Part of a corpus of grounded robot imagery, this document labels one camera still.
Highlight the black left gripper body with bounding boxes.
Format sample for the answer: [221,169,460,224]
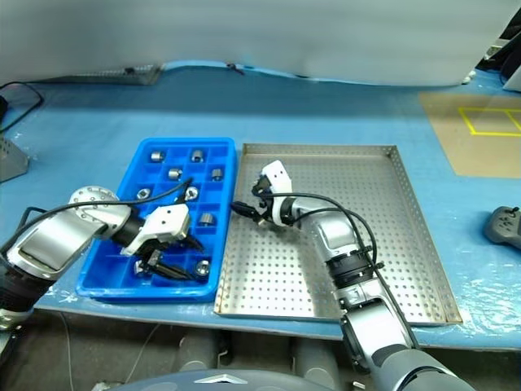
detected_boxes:
[140,233,189,272]

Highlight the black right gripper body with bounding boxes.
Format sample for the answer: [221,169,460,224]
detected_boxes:
[252,174,274,225]

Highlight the blue compartment plastic tray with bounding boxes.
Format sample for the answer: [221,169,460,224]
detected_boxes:
[76,137,239,303]

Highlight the perforated steel tray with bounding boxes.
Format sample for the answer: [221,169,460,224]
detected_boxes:
[213,142,464,327]

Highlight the grey rounded cylinder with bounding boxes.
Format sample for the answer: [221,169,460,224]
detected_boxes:
[178,332,223,371]
[295,340,341,388]

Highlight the grey robot torso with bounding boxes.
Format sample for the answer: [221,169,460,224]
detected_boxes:
[134,368,359,391]

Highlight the grey perforated metal box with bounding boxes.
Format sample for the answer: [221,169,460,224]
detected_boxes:
[0,132,30,183]

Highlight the flat perforated metal plate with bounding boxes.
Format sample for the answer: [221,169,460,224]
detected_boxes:
[40,63,162,86]

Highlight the brown cardboard sheet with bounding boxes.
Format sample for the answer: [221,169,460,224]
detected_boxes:
[418,92,521,178]

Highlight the grey handheld controller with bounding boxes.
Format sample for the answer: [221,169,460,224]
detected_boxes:
[483,205,521,245]

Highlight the dark equipment with white part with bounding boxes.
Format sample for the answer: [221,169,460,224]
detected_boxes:
[462,7,521,91]

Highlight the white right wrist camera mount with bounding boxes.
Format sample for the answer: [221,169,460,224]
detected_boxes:
[260,160,294,226]

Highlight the thin grey wire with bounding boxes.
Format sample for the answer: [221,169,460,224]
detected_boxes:
[125,321,160,384]

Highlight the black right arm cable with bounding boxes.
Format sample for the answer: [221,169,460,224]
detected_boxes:
[243,192,422,351]

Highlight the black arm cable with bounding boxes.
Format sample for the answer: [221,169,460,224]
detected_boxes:
[0,177,195,252]
[243,192,422,351]

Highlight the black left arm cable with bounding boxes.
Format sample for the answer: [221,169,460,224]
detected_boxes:
[0,177,195,252]

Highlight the black power cable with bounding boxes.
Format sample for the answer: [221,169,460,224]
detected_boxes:
[0,81,45,134]

